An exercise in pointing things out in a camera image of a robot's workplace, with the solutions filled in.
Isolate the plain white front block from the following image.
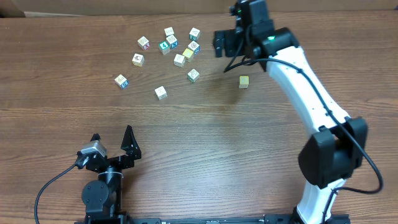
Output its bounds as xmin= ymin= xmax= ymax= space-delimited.
xmin=155 ymin=86 xmax=167 ymax=100

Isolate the plain white block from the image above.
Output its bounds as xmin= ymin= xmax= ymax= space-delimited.
xmin=155 ymin=86 xmax=167 ymax=100
xmin=174 ymin=54 xmax=185 ymax=67

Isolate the white elephant block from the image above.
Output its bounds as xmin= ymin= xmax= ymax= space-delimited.
xmin=187 ymin=68 xmax=200 ymax=83

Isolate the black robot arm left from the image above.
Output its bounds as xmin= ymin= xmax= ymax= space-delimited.
xmin=76 ymin=125 xmax=142 ymax=223

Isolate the white block green side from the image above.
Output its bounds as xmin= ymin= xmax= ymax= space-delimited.
xmin=189 ymin=27 xmax=200 ymax=42

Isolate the white block blue side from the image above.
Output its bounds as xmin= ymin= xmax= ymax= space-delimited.
xmin=114 ymin=74 xmax=129 ymax=89

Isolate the white block animal top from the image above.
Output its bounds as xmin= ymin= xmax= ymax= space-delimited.
xmin=188 ymin=40 xmax=200 ymax=55

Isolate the yellow top block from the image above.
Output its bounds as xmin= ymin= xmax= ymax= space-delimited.
xmin=183 ymin=49 xmax=195 ymax=62

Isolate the white block blue X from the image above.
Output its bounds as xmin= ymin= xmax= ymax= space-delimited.
xmin=166 ymin=35 xmax=178 ymax=49

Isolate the plain white block centre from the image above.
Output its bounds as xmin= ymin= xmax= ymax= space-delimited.
xmin=174 ymin=54 xmax=185 ymax=67

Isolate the white block top back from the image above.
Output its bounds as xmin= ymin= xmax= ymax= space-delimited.
xmin=164 ymin=27 xmax=174 ymax=37

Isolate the white block yellow side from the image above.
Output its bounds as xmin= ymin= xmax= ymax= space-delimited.
xmin=132 ymin=54 xmax=144 ymax=67

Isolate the green number 4 block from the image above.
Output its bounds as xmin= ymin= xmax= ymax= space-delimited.
xmin=159 ymin=41 xmax=170 ymax=55

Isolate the white block red side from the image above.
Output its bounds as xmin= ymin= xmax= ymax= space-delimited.
xmin=137 ymin=36 xmax=150 ymax=50

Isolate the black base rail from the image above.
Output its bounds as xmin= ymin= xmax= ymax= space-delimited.
xmin=74 ymin=213 xmax=352 ymax=224

